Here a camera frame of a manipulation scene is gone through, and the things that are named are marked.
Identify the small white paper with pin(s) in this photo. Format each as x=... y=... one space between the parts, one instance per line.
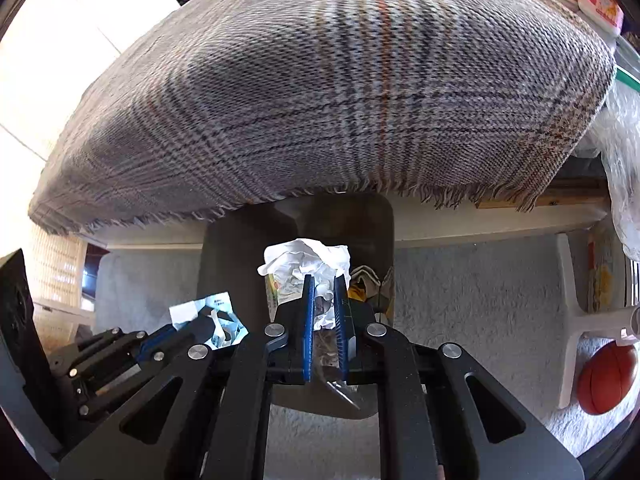
x=292 y=261

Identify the grey foil wrapper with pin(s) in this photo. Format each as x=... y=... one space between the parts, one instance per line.
x=327 y=367

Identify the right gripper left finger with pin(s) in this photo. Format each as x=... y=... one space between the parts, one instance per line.
x=202 y=415

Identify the bamboo folding screen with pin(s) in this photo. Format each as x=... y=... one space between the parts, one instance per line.
x=54 y=267

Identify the blue white paper scrap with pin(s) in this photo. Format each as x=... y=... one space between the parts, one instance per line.
x=228 y=328

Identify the grey plaid tablecloth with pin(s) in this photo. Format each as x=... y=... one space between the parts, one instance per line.
x=228 y=103

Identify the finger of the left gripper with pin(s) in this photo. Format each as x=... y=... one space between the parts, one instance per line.
x=168 y=341

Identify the yellow foil bag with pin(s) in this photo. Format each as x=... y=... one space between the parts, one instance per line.
x=366 y=286

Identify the black trash bin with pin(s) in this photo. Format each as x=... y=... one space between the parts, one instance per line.
x=261 y=255

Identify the orange basketball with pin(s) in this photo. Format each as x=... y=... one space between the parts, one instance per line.
x=606 y=378

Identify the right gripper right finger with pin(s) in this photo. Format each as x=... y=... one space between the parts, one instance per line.
x=441 y=414

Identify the pink label white bottle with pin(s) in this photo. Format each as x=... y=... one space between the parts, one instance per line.
x=607 y=14

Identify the white medicine box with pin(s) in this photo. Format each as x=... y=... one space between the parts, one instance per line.
x=272 y=294

